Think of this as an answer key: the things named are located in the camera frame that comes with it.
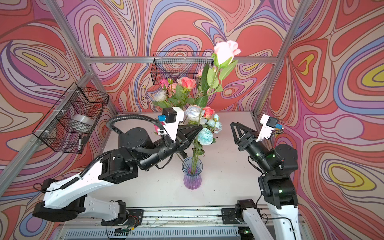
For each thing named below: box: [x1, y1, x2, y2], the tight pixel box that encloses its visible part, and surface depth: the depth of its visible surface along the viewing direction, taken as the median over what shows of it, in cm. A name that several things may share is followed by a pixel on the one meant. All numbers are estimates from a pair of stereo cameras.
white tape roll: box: [71, 114, 94, 126], surface depth 75 cm
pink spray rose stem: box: [167, 77, 178, 98], surface depth 78 cm
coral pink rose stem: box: [175, 76, 197, 106], surface depth 75 cm
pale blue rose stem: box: [152, 90, 173, 109], surface depth 77 cm
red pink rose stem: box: [203, 106, 215, 119], surface depth 65 cm
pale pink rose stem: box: [198, 40, 242, 127], surface depth 33 cm
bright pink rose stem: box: [159, 78, 169, 91], surface depth 80 cm
